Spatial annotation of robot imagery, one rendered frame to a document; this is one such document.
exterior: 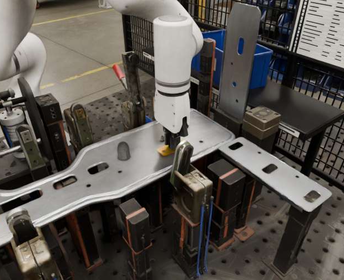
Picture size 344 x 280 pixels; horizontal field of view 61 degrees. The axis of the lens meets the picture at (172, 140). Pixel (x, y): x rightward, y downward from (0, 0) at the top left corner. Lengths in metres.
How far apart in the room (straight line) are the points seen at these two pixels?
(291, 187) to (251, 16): 0.45
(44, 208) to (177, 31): 0.47
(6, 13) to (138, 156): 0.53
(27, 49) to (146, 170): 0.61
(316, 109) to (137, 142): 0.58
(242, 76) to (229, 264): 0.56
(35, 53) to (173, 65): 0.61
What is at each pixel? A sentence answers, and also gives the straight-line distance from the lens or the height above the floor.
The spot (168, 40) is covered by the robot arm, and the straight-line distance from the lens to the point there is 0.64.
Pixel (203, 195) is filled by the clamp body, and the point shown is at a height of 1.02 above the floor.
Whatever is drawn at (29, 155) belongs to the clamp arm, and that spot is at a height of 1.02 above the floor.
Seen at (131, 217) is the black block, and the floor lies 0.99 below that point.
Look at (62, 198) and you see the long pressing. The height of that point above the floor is 1.00.
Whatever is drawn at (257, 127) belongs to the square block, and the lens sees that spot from 0.89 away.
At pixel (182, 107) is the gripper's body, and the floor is 1.16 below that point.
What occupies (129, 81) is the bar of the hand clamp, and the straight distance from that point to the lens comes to 0.89.
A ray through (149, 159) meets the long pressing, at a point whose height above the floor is 1.00.
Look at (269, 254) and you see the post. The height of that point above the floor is 0.70.
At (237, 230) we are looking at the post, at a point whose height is 0.71.
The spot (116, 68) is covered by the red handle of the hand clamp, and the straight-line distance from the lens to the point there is 0.97.
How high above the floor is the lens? 1.50
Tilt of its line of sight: 36 degrees down
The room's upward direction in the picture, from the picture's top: straight up
